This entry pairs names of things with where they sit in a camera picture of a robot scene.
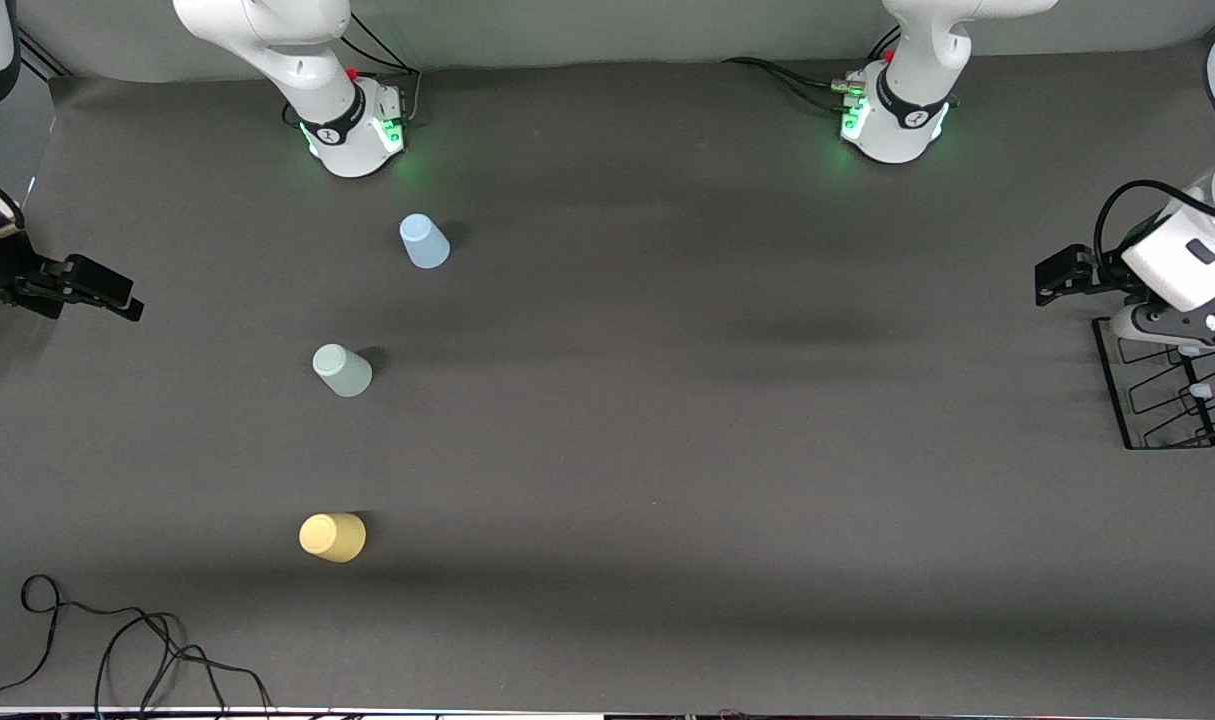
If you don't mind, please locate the black wire cup holder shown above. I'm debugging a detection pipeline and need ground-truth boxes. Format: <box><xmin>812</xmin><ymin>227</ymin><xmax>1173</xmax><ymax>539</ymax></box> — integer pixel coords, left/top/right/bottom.
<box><xmin>1093</xmin><ymin>317</ymin><xmax>1215</xmax><ymax>451</ymax></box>

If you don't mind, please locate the pale green plastic cup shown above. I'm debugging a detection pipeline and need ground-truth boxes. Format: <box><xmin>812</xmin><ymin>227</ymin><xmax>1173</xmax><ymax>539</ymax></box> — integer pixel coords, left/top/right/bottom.
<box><xmin>312</xmin><ymin>343</ymin><xmax>375</xmax><ymax>399</ymax></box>

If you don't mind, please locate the yellow plastic cup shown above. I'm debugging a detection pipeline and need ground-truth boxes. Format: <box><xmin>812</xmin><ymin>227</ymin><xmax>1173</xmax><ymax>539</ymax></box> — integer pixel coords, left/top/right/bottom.
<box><xmin>298</xmin><ymin>512</ymin><xmax>368</xmax><ymax>564</ymax></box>

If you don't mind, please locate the light blue plastic cup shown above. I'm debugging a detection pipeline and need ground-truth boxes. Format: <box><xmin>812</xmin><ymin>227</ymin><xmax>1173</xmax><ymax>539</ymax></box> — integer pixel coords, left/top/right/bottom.
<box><xmin>398</xmin><ymin>213</ymin><xmax>452</xmax><ymax>271</ymax></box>

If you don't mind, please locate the loose thin black cable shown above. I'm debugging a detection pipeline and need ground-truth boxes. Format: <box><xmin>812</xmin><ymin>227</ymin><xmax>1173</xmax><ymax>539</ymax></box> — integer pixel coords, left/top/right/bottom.
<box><xmin>0</xmin><ymin>574</ymin><xmax>275</xmax><ymax>720</ymax></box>

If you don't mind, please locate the black arm base cable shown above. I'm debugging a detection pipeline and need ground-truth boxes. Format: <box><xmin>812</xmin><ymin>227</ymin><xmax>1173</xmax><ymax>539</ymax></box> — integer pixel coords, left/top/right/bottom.
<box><xmin>721</xmin><ymin>28</ymin><xmax>903</xmax><ymax>113</ymax></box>
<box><xmin>282</xmin><ymin>10</ymin><xmax>424</xmax><ymax>129</ymax></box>

